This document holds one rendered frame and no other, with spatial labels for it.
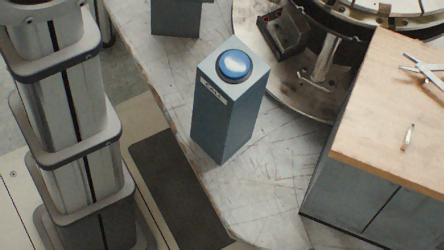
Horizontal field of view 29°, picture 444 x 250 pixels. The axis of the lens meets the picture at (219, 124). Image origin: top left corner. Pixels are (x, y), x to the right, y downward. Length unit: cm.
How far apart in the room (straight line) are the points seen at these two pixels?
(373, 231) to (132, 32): 51
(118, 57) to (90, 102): 118
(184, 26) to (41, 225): 62
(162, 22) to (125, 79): 88
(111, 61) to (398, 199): 128
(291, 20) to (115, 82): 97
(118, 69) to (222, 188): 100
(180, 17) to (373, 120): 42
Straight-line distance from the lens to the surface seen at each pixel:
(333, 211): 126
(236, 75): 110
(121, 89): 224
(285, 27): 138
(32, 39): 92
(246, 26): 141
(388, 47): 113
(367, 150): 106
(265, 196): 132
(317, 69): 133
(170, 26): 139
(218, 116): 118
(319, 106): 137
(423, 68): 110
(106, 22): 217
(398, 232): 125
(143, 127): 191
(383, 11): 115
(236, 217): 131
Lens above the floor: 203
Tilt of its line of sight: 67 degrees down
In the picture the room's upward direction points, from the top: 10 degrees clockwise
